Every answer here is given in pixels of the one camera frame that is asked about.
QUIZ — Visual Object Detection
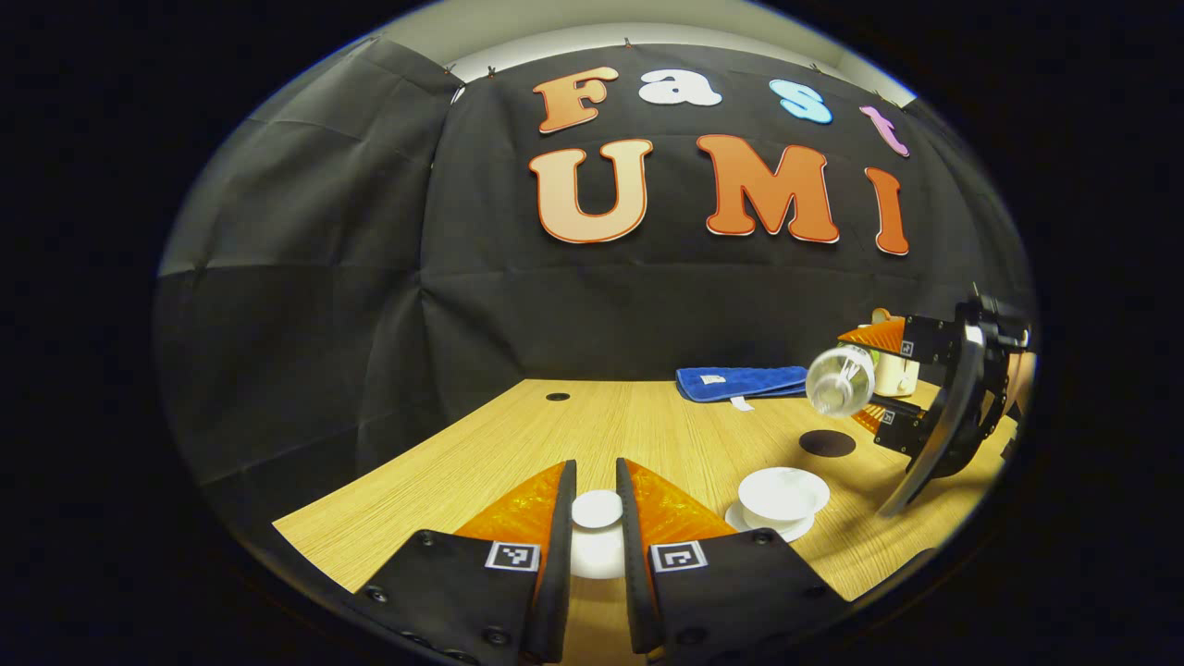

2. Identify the round dark coaster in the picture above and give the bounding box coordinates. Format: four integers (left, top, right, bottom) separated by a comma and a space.
799, 429, 857, 459

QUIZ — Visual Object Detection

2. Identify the black backdrop cloth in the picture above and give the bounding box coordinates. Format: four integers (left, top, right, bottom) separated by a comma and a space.
153, 35, 1032, 519

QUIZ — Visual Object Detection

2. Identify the blue towel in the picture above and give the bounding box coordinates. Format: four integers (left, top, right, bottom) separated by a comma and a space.
675, 365, 810, 412

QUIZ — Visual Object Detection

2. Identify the white toaster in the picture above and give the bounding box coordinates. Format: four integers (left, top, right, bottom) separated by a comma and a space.
856, 324, 921, 398

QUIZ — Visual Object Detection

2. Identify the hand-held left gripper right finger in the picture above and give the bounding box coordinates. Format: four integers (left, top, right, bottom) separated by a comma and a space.
615, 457, 847, 662

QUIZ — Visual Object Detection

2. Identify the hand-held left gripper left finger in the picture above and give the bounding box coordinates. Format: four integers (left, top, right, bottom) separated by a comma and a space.
347, 460, 579, 665

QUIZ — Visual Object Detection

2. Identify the white teacup lid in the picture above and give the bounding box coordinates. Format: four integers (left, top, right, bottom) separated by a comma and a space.
568, 489, 626, 581

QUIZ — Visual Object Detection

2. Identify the clear green-label water bottle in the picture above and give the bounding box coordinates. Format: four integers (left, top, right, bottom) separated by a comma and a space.
805, 344, 877, 418

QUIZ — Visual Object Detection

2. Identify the white teacup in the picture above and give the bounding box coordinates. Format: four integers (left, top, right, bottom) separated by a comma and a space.
738, 467, 831, 530

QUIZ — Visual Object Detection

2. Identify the white saucer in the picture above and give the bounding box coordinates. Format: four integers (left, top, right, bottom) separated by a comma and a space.
724, 499, 817, 544

